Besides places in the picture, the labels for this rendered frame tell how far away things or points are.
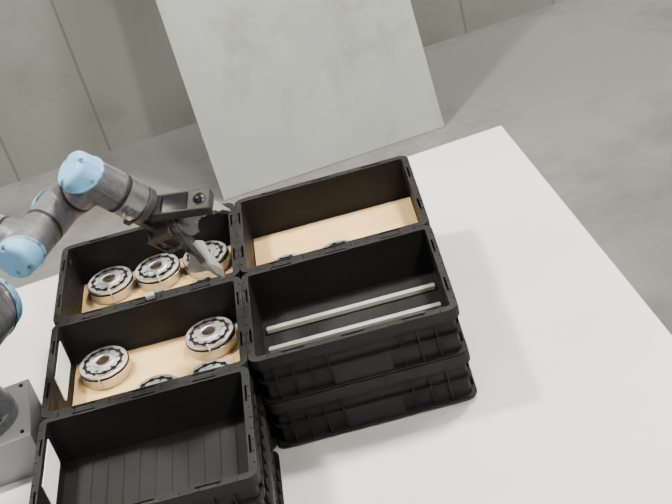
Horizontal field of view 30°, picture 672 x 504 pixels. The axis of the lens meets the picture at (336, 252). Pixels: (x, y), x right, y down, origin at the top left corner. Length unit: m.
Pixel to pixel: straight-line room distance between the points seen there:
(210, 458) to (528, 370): 0.65
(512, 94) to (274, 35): 0.97
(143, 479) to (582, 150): 2.57
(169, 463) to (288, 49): 2.57
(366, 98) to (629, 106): 0.96
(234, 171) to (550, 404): 2.52
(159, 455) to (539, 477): 0.69
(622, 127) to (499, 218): 1.71
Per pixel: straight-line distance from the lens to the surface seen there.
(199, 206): 2.26
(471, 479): 2.30
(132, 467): 2.36
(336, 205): 2.82
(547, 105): 4.81
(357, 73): 4.70
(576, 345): 2.53
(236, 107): 4.66
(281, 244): 2.80
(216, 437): 2.35
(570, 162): 4.43
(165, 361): 2.57
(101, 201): 2.25
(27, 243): 2.21
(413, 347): 2.35
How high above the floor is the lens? 2.31
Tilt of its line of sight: 33 degrees down
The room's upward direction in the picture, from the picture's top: 16 degrees counter-clockwise
